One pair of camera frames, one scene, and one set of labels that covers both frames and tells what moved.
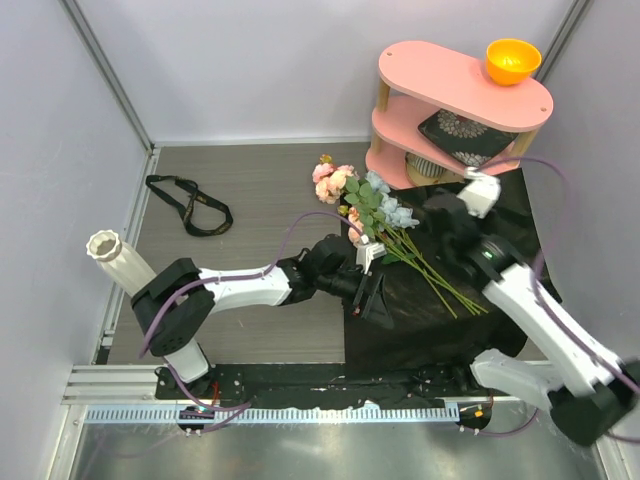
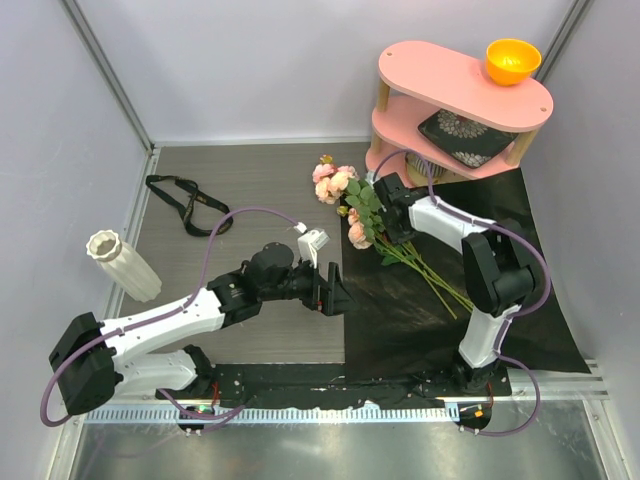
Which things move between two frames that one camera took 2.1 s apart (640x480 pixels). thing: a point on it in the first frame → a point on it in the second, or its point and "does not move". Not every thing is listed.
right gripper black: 427,228 → 394,236
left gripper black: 376,310 → 331,292
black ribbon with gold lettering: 198,195 does not move
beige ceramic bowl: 423,172 does not move
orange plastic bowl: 509,62 does not move
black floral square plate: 464,140 does not move
